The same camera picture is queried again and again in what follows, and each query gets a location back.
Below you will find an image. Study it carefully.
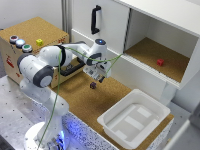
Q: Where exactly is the black door handle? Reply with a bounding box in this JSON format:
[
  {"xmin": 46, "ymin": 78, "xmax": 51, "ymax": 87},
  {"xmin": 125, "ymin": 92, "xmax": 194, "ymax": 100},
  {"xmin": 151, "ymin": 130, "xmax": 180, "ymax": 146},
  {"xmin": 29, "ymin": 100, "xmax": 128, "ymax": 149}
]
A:
[{"xmin": 90, "ymin": 4, "xmax": 102, "ymax": 35}]

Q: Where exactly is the white cabinet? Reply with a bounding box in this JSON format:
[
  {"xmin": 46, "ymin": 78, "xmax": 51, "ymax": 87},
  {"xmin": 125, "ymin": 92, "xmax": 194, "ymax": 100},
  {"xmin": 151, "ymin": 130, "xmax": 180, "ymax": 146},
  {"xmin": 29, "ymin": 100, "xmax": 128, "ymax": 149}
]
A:
[{"xmin": 69, "ymin": 0, "xmax": 200, "ymax": 107}]

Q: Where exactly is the red button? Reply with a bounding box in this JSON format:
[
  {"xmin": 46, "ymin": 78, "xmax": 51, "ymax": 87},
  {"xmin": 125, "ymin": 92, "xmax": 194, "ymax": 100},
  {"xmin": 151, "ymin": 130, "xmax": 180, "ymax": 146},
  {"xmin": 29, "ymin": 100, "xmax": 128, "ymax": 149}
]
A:
[{"xmin": 9, "ymin": 34, "xmax": 19, "ymax": 45}]

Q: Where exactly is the pink block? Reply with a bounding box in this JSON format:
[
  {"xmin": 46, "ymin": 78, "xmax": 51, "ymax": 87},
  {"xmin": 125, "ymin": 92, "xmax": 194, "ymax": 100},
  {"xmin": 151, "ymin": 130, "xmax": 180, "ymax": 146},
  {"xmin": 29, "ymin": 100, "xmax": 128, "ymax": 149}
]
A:
[{"xmin": 156, "ymin": 58, "xmax": 165, "ymax": 67}]

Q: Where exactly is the black drawer handle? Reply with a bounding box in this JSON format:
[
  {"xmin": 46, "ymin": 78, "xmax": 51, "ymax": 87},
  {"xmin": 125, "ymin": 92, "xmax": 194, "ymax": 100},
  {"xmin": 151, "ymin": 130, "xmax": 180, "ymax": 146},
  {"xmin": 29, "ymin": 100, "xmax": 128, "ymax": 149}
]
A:
[{"xmin": 59, "ymin": 56, "xmax": 86, "ymax": 77}]

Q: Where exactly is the purple block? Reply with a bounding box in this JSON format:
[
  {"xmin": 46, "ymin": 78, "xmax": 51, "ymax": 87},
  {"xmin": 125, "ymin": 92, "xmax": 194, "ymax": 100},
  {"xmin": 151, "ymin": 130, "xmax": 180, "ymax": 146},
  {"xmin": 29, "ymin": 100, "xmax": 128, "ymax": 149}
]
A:
[{"xmin": 89, "ymin": 82, "xmax": 97, "ymax": 90}]

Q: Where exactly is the white plastic box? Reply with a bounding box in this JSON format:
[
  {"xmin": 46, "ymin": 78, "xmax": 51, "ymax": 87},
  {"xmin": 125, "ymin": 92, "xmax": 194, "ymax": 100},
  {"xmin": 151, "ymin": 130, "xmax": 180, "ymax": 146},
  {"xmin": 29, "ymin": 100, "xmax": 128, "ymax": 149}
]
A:
[{"xmin": 96, "ymin": 88, "xmax": 172, "ymax": 150}]

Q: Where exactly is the wooden drawer box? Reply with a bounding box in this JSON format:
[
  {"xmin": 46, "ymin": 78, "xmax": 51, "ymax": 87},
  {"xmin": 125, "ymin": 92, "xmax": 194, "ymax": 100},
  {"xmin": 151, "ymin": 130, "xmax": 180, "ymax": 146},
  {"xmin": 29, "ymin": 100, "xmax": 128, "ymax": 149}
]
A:
[{"xmin": 0, "ymin": 16, "xmax": 87, "ymax": 89}]

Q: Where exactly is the yellow block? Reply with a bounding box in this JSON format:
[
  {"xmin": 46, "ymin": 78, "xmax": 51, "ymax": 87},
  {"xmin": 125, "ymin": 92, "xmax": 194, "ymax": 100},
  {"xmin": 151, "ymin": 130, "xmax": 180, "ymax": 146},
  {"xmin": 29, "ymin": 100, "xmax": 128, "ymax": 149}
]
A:
[{"xmin": 36, "ymin": 38, "xmax": 44, "ymax": 47}]

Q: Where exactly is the green cable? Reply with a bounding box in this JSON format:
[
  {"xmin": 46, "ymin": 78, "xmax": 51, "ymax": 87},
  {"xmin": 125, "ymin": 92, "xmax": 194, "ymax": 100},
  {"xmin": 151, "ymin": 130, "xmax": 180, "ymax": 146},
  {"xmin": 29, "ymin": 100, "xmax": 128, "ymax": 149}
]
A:
[{"xmin": 35, "ymin": 46, "xmax": 124, "ymax": 150}]

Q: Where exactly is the green button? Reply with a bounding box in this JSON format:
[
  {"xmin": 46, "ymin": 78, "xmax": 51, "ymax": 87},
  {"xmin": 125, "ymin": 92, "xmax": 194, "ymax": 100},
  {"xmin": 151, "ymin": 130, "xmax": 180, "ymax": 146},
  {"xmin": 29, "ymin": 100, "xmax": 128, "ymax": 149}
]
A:
[{"xmin": 21, "ymin": 43, "xmax": 34, "ymax": 54}]

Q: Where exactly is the white sliding door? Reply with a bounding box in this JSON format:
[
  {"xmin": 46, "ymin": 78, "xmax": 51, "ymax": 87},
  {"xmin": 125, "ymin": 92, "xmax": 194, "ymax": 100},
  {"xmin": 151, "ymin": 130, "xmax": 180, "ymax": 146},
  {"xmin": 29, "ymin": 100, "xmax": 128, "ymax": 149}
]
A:
[{"xmin": 71, "ymin": 0, "xmax": 131, "ymax": 56}]

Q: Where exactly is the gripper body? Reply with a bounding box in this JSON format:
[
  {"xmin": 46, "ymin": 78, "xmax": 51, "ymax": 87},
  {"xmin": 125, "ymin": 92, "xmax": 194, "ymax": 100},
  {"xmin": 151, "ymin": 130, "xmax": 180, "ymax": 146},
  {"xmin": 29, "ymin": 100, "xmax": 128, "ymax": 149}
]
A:
[{"xmin": 83, "ymin": 61, "xmax": 112, "ymax": 83}]

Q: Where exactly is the blue button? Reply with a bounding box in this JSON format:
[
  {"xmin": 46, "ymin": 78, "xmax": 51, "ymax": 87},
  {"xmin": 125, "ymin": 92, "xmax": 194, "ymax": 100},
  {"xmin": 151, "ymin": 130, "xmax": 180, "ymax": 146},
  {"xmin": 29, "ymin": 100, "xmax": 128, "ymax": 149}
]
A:
[{"xmin": 15, "ymin": 38, "xmax": 27, "ymax": 49}]

